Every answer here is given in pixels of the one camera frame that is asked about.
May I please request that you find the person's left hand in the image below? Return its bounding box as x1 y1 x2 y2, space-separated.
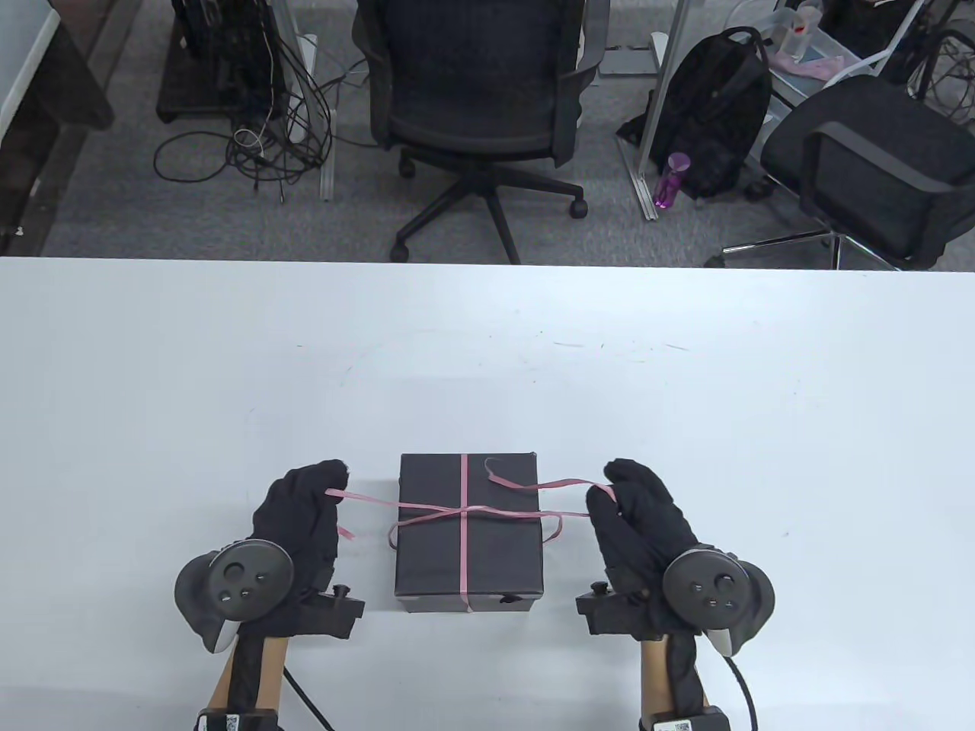
240 458 352 637

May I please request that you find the person's right hand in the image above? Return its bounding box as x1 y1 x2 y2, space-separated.
586 458 703 637

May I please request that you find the black gift box lid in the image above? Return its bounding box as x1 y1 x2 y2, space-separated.
394 452 545 599

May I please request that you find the pink ribbon bow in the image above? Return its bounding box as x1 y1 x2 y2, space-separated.
324 455 619 614

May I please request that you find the black gift box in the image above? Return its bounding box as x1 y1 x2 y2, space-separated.
400 594 535 614

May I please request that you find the black left forearm sensor box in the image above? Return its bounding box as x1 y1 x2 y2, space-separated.
193 708 280 731

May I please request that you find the person's right forearm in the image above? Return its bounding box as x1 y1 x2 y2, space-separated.
638 634 711 718

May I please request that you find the person's left forearm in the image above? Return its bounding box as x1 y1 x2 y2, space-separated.
206 634 292 715

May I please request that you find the black right forearm sensor box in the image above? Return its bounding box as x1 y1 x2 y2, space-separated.
637 706 734 731

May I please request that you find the grey left hand controller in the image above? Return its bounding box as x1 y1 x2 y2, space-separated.
174 539 296 654

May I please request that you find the grey hand controller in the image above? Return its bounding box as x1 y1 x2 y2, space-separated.
174 539 296 654
660 548 777 658

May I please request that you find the grey right hand controller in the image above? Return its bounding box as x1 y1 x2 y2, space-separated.
660 548 777 658

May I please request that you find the purple water bottle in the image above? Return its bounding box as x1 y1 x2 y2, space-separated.
652 152 692 211

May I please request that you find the black backpack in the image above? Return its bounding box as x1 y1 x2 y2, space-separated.
615 27 774 203

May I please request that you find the black chair with grey armrests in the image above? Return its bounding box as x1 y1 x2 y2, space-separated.
705 75 975 271

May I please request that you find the white power strip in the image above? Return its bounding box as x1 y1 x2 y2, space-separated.
288 34 319 144

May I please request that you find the black computer tower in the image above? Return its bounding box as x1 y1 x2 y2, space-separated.
156 0 290 124

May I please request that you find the black mesh office chair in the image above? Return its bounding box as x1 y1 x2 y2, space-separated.
353 0 612 265

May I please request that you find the dark side desk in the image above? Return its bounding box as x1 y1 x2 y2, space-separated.
0 0 145 256

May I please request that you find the pink cloth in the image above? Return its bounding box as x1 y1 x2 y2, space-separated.
769 49 848 81

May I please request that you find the clear plastic bin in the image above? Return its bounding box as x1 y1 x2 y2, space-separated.
766 0 877 86

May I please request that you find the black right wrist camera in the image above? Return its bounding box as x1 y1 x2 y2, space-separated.
575 580 657 640

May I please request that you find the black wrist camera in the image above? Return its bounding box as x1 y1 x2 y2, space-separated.
293 583 367 640
575 580 657 640

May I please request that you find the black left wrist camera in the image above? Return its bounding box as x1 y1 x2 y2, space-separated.
293 583 367 640

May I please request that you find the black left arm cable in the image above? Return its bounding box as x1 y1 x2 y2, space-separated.
283 668 337 731

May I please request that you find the tangle of black cables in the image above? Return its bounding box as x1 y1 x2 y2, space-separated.
152 30 340 203

